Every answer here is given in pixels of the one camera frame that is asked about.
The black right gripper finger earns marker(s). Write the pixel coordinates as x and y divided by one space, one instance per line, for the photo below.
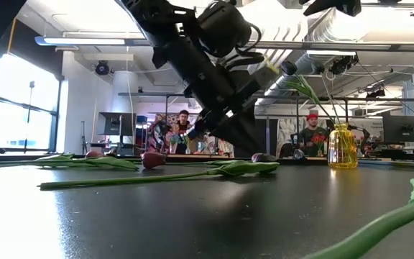
343 6

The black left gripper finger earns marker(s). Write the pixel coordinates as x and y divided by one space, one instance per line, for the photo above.
244 138

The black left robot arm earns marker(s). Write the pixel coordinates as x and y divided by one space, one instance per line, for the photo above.
178 46

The yellow glass vase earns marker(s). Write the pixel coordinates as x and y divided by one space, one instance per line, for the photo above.
342 147

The black partition panel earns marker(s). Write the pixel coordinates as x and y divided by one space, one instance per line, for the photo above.
271 138

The metal overhead rig bar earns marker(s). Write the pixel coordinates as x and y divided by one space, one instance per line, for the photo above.
336 46

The person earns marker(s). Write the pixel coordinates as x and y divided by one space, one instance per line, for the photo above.
183 129
313 135

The black ceiling track light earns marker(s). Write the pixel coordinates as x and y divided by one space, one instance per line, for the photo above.
343 64

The black table mat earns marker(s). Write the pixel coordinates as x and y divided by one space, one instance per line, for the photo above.
192 216

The grey monitor on cart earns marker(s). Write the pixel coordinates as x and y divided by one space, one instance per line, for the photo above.
115 123

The black ceiling speaker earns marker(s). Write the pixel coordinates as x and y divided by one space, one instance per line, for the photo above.
102 67

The black desktop monitor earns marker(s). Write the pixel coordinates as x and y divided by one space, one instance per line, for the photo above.
403 128

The long ceiling light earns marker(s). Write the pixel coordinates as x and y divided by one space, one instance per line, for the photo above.
85 40

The silver ventilation duct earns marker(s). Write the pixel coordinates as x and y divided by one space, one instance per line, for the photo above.
282 32

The colourful wall mural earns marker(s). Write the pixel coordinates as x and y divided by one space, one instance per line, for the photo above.
156 136

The black metal table frame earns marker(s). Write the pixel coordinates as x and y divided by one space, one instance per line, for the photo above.
13 157

